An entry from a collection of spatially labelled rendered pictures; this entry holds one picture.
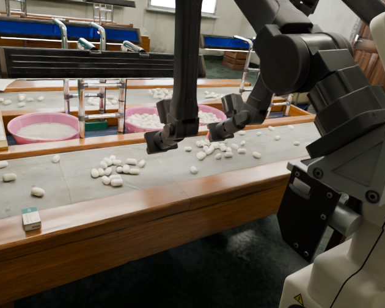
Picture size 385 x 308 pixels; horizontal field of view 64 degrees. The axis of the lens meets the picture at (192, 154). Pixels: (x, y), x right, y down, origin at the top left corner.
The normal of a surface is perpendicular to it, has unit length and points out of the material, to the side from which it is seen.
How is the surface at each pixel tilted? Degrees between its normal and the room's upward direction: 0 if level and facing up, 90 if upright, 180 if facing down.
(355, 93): 52
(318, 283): 90
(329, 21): 89
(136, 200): 0
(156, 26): 90
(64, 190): 0
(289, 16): 30
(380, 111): 37
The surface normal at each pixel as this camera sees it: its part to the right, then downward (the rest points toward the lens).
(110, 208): 0.15, -0.88
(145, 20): 0.54, 0.46
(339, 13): -0.84, 0.14
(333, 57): 0.33, -0.40
